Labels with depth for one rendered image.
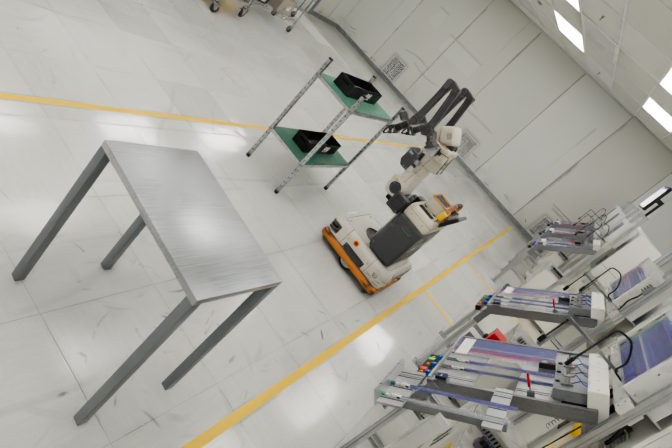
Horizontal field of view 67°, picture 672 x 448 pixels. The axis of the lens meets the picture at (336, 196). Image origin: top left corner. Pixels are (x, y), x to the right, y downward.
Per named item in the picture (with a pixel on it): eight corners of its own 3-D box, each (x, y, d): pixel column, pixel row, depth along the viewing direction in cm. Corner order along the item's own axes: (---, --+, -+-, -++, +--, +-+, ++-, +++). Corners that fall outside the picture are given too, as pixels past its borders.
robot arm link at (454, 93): (463, 86, 365) (466, 88, 374) (448, 76, 369) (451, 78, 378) (426, 137, 379) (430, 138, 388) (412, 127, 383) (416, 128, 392)
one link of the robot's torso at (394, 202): (402, 216, 426) (423, 196, 417) (390, 218, 401) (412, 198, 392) (382, 192, 434) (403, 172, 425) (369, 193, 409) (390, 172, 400)
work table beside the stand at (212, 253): (107, 262, 250) (197, 150, 220) (172, 387, 227) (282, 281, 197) (10, 273, 211) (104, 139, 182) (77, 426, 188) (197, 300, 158)
